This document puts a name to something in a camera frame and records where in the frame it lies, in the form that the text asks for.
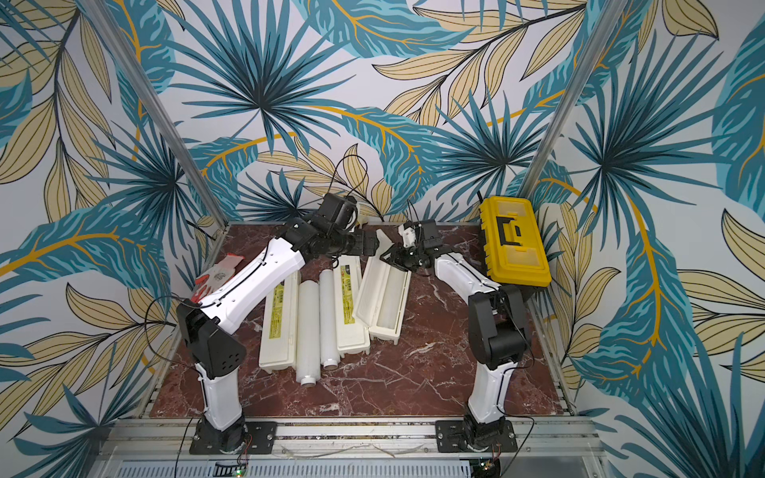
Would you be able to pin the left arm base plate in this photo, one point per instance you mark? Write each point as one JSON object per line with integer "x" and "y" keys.
{"x": 242, "y": 437}

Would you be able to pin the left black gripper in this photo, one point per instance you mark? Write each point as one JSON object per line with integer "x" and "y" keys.
{"x": 360, "y": 247}

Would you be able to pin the long left plastic wrap roll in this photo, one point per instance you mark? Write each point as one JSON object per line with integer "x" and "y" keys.
{"x": 308, "y": 365}

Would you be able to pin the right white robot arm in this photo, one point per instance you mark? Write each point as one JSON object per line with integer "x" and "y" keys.
{"x": 497, "y": 320}

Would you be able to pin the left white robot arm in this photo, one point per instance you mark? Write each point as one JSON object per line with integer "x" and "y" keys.
{"x": 208, "y": 325}

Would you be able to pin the short plastic wrap roll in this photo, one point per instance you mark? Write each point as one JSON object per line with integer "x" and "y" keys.
{"x": 329, "y": 354}

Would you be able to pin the yellow black toolbox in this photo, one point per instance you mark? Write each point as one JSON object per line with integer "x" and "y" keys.
{"x": 512, "y": 244}

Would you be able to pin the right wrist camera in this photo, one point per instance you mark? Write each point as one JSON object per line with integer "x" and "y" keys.
{"x": 407, "y": 232}

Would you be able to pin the white wrap dispenser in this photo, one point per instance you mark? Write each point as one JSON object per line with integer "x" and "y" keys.
{"x": 381, "y": 300}
{"x": 278, "y": 348}
{"x": 352, "y": 335}

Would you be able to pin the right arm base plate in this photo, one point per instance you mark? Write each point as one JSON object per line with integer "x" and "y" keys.
{"x": 465, "y": 435}

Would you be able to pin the red white work glove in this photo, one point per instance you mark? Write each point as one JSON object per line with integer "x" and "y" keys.
{"x": 215, "y": 277}

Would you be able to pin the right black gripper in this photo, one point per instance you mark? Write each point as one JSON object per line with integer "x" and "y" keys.
{"x": 403, "y": 257}

